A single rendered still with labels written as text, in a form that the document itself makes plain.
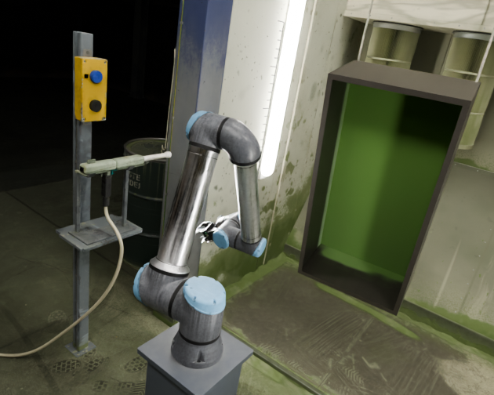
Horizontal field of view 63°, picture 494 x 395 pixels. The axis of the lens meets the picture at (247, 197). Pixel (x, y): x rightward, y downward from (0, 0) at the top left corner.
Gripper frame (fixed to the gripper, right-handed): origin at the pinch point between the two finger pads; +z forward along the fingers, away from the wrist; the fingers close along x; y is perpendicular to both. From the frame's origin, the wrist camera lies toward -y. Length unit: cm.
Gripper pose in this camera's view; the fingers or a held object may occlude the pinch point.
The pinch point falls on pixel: (199, 233)
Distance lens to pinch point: 217.1
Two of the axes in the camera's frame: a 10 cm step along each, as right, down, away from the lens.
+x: 5.5, 8.0, 2.5
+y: -4.5, 5.3, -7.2
